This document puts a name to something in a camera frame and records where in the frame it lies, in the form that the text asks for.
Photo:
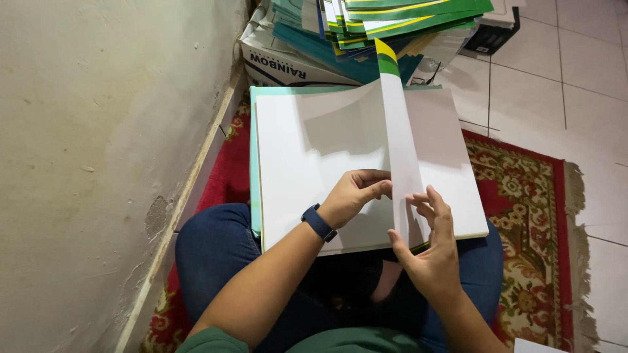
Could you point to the person's left hand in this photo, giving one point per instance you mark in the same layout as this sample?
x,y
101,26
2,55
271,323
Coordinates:
x,y
346,198

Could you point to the person's right hand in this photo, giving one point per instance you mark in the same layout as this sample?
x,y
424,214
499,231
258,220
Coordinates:
x,y
436,260

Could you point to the white sheet with green-yellow end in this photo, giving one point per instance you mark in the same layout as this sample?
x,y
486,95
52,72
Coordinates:
x,y
400,147

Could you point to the dark blue wrist watch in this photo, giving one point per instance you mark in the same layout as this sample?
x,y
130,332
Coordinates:
x,y
319,223

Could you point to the open white blank book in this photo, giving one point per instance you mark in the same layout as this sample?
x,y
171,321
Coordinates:
x,y
319,162

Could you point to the person's bare foot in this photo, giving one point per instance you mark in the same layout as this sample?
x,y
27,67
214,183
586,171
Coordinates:
x,y
387,282

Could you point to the light teal folder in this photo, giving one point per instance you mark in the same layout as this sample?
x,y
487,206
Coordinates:
x,y
253,171

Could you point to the red patterned fringed rug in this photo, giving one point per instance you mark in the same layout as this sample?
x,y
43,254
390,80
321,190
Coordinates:
x,y
525,206

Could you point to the person's green shirt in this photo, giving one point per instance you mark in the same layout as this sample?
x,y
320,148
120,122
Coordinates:
x,y
343,342

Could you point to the white paper sheet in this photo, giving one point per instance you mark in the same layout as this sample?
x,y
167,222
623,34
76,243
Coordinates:
x,y
535,347

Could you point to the person's blue jeans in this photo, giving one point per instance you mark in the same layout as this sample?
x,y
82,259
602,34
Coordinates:
x,y
216,250

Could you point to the white printed cardboard box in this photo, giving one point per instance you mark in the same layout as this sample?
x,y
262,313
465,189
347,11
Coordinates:
x,y
274,59

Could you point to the pile of green books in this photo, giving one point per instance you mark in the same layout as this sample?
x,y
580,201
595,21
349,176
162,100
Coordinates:
x,y
382,22

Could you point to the black plastic box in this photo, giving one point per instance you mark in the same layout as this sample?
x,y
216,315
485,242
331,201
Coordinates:
x,y
493,37

